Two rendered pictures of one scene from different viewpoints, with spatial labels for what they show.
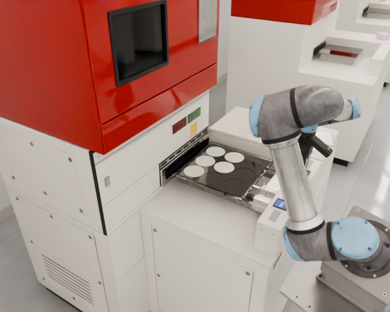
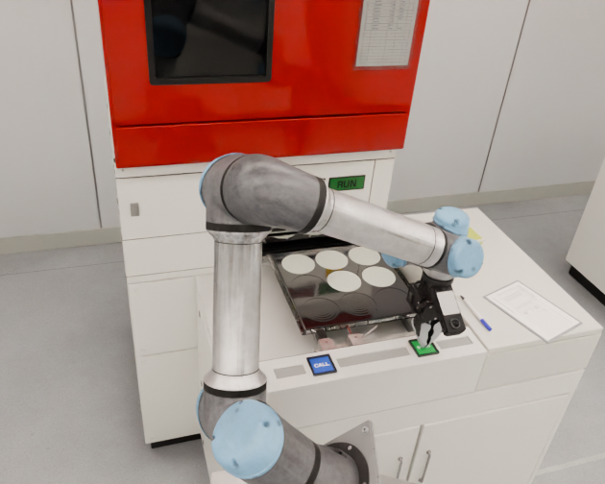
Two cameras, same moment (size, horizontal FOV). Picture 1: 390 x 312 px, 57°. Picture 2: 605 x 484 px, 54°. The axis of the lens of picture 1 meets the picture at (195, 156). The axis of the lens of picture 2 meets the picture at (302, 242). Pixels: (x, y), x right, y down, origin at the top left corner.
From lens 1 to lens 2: 95 cm
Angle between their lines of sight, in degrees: 32
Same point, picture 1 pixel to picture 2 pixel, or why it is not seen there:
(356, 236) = (236, 434)
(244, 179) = (347, 310)
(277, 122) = (211, 197)
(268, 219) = (277, 371)
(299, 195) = (219, 327)
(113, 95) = (142, 93)
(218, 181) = (307, 293)
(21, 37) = not seen: outside the picture
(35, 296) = (122, 336)
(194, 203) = (263, 306)
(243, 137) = not seen: hidden behind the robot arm
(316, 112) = (240, 200)
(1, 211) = not seen: hidden behind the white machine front
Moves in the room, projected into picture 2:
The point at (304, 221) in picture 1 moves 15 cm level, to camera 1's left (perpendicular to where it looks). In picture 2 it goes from (215, 374) to (161, 332)
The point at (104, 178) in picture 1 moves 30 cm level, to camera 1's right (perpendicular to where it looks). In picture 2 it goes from (130, 204) to (204, 249)
